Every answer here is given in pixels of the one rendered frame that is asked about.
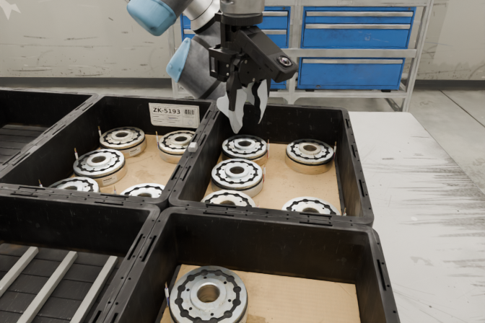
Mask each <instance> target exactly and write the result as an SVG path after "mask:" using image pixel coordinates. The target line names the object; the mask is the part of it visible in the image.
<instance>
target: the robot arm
mask: <svg viewBox="0 0 485 323"><path fill-rule="evenodd" d="M124 1H126V2H127V3H128V4H127V7H126V9H127V12H128V13H129V14H130V15H131V17H132V18H133V19H134V20H135V21H136V22H137V23H138V24H139V25H140V26H142V27H143V28H144V29H145V30H146V31H147V32H148V33H150V34H151V35H153V36H160V35H162V34H163V33H164V32H165V31H166V30H167V29H168V28H169V27H170V26H171V25H173V24H175V22H176V20H177V18H178V17H179V16H180V15H181V14H182V13H184V14H185V15H186V16H187V17H188V18H189V20H190V21H191V29H192V30H193V31H194V32H195V34H196V35H195V36H194V37H193V38H192V39H190V38H188V37H187V38H186V39H185V40H184V41H183V42H182V44H181V45H180V47H179V48H178V49H177V51H176V52H175V54H174V56H173V57H172V58H171V60H170V62H169V63H168V65H167V68H166V72H167V74H168V75H169V76H170V77H171V78H173V79H174V80H175V83H178V84H179V85H180V86H181V87H182V88H184V90H186V91H187V92H188V93H189V94H190V95H191V96H192V97H194V98H195V99H212V100H215V101H217V107H218V109H219V110H221V111H222V112H223V113H224V114H225V115H226V116H227V117H228V118H229V119H230V125H231V127H232V129H233V131H234V133H238V132H239V131H240V129H241V127H242V126H243V115H244V112H243V106H244V104H245V101H246V100H247V101H249V102H250V103H251V104H252V105H254V106H255V123H256V124H259V123H260V121H261V119H262V117H263V113H264V111H265V109H266V104H267V100H268V97H269V92H270V88H271V79H273V80H274V81H275V82H276V83H280V82H283V81H286V80H288V79H292V77H293V76H294V74H295V73H296V71H297V69H298V65H297V64H296V63H295V62H294V61H293V60H292V59H291V58H290V57H289V56H288V55H287V54H286V53H285V52H284V51H283V50H282V49H281V48H280V47H279V46H277V45H276V44H275V43H274V42H273V41H272V40H271V39H270V38H269V37H268V36H267V35H266V34H265V33H264V32H263V31H262V30H261V29H260V28H259V27H258V26H256V25H257V24H260V23H262V22H263V13H262V12H263V11H264V7H265V0H124Z"/></svg>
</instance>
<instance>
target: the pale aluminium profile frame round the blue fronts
mask: <svg viewBox="0 0 485 323"><path fill-rule="evenodd" d="M433 3H434V0H432V2H431V6H430V5H429V4H430V0H428V2H427V5H426V6H424V8H423V12H422V16H421V20H414V23H413V25H419V31H418V34H417V38H416V44H415V47H414V49H327V48H298V40H299V29H300V25H301V24H302V19H300V10H301V0H299V5H297V0H295V4H294V14H293V19H291V20H290V24H291V25H293V26H292V48H281V49H282V50H283V51H284V52H285V53H286V54H287V55H288V56H289V57H291V59H292V60H293V61H294V62H295V63H296V64H297V65H298V68H299V63H297V57H384V58H412V60H411V65H410V69H409V72H408V73H402V77H401V78H407V82H406V86H404V85H403V84H402V83H400V86H399V89H398V91H391V90H390V89H373V90H372V91H344V90H314V89H305V90H294V89H295V87H297V81H295V79H296V77H298V72H296V73H295V74H294V76H293V77H292V79H288V80H287V86H286V89H280V90H278V89H270V92H269V97H283V98H284V104H288V105H293V104H294V102H295V101H296V100H297V99H298V98H300V97H362V98H384V99H385V101H386V102H387V103H388V104H389V105H390V106H391V108H392V109H393V110H394V111H395V112H408V107H409V104H410V101H411V95H412V92H413V88H414V82H415V79H416V74H417V71H418V67H419V62H420V58H421V52H422V49H423V46H424V41H425V37H426V33H427V28H428V25H429V19H430V16H431V13H432V7H433ZM167 41H168V48H169V56H170V60H171V58H172V57H173V56H174V54H175V52H176V51H177V49H178V48H176V47H175V35H174V27H173V25H171V26H170V27H169V28H168V29H167ZM172 92H173V97H176V98H188V97H192V96H191V95H190V94H189V93H188V92H187V91H186V90H184V89H182V87H181V86H180V85H179V84H178V83H175V80H174V79H173V78H172ZM394 98H402V104H401V107H400V105H399V104H398V103H397V102H396V101H395V100H394Z"/></svg>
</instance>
